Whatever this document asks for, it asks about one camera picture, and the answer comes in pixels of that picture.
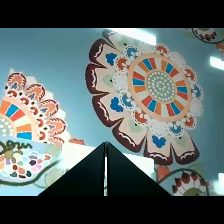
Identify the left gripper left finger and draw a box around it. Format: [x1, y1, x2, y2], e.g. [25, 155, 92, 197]
[37, 141, 107, 197]

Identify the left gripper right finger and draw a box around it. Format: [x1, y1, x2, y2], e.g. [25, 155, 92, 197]
[106, 141, 173, 197]

